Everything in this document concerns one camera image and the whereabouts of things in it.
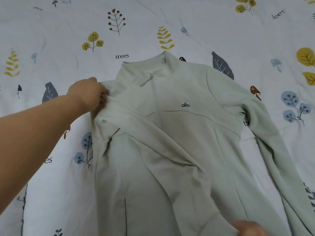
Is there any person's left hand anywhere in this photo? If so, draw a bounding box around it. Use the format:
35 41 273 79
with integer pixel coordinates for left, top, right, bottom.
66 77 109 115

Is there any person's right hand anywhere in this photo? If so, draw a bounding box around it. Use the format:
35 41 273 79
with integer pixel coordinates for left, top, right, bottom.
231 220 272 236

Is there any bed with leaf print bedding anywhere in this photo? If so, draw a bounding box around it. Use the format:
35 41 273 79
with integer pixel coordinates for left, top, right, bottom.
0 0 315 236

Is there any sage green zip jacket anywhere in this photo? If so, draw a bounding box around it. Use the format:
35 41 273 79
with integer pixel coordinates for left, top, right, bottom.
91 50 315 236

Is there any person's left forearm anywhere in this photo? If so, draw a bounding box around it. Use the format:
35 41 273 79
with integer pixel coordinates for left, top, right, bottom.
0 93 89 214

